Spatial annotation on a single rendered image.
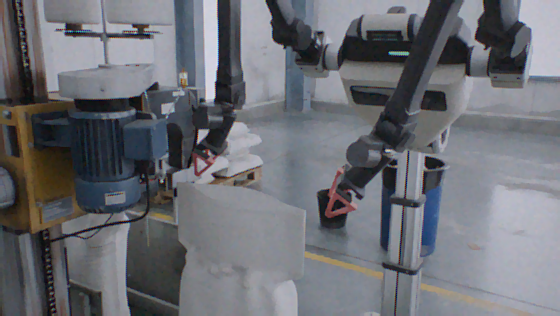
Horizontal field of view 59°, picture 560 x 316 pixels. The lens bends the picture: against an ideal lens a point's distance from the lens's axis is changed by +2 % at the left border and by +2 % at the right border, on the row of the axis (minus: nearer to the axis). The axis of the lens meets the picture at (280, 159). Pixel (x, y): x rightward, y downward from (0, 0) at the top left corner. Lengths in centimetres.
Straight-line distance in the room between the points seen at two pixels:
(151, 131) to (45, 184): 33
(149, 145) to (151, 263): 117
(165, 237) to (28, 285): 82
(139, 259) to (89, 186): 114
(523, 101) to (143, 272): 773
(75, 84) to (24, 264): 52
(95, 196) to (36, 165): 18
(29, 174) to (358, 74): 96
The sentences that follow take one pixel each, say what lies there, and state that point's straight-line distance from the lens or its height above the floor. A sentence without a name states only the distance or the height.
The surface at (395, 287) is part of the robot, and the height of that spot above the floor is 61.
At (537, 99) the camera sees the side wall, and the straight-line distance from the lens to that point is 918.
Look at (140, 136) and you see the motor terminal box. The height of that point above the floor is 128.
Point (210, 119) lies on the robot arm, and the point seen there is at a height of 129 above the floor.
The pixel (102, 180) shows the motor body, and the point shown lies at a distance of 123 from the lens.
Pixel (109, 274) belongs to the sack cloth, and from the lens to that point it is 193.
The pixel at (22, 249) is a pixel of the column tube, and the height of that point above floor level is 97.
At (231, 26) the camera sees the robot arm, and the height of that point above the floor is 153.
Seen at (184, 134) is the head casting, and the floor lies 119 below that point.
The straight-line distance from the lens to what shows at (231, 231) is 142.
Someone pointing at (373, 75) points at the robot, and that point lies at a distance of 156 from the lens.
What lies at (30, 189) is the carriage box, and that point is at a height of 114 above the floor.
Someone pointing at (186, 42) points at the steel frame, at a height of 140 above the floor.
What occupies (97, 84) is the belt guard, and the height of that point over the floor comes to 140.
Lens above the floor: 151
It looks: 14 degrees down
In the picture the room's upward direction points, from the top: 1 degrees clockwise
